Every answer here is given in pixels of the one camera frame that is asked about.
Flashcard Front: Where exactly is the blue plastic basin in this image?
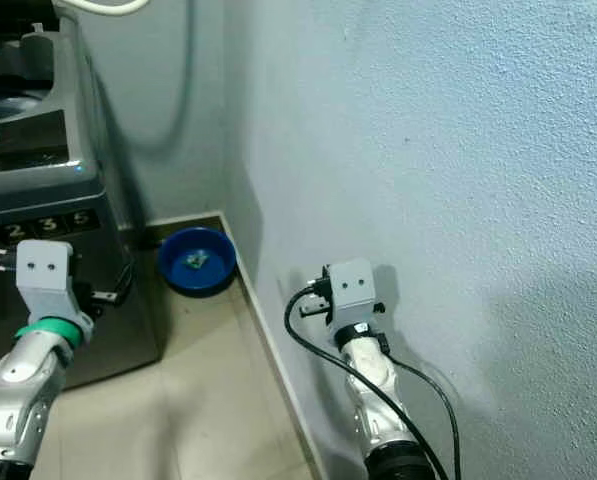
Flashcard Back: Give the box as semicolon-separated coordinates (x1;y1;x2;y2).
157;227;236;298

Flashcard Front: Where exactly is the grey top-load washing machine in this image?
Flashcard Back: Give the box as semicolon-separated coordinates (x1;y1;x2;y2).
0;0;165;393

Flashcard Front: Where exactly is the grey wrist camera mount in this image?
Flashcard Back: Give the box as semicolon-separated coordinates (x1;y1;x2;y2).
323;258;379;336
16;240;85;331

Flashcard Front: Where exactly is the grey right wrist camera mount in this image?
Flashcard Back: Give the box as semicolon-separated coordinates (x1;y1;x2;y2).
323;258;379;336

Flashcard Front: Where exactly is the white hose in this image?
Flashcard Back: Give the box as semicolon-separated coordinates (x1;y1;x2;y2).
56;0;151;17

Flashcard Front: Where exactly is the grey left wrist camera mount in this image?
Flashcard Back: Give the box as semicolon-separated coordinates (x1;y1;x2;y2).
16;240;85;331

